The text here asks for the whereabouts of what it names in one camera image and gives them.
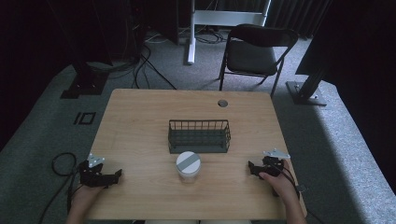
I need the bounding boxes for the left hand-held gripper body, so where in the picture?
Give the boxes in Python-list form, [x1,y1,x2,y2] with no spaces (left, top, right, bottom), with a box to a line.
[78,152,108,189]

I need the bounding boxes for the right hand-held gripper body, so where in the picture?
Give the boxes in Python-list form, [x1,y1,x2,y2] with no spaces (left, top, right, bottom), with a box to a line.
[261,147,291,178]

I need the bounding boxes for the dark green wire basket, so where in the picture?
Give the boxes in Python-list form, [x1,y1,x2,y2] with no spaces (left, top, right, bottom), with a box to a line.
[167,119,233,155]

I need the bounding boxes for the clear jar with white lid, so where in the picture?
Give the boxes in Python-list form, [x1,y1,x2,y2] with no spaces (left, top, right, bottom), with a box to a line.
[175,150,203,184]

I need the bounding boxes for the person's left hand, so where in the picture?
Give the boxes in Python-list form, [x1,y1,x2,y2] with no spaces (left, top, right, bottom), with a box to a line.
[70,185,106,210]

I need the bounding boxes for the person's right hand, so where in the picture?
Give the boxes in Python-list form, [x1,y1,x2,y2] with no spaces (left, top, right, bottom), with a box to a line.
[259,168,299,203]

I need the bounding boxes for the black stand with bolted base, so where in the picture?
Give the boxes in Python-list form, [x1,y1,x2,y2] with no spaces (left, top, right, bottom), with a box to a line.
[285,66,329,107]

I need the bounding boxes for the black stand with square base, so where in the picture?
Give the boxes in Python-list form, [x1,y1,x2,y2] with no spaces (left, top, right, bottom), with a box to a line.
[60,60,110,100]

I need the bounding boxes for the black folding chair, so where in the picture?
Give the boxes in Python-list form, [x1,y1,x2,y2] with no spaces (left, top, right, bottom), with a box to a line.
[218,23,299,98]

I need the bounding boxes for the dark curtain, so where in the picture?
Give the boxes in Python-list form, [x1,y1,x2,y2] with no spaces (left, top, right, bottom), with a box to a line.
[214,0,335,40]

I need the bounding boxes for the left hand-held gripper black cable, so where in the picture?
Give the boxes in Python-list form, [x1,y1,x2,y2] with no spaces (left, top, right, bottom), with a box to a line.
[37,151,82,224]

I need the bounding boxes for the hand-held gripper black cable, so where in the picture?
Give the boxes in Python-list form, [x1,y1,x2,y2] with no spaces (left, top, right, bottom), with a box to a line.
[37,151,82,224]
[274,160,327,224]

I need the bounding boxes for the right hand-held gripper black cable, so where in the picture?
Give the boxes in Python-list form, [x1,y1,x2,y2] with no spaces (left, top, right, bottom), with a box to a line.
[274,160,327,224]

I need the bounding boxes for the black floor cables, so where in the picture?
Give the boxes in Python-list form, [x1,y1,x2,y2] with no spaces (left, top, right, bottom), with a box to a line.
[90,31,178,91]

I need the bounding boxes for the white metal stand frame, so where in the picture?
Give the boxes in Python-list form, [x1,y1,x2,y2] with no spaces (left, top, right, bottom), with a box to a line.
[186,0,273,66]

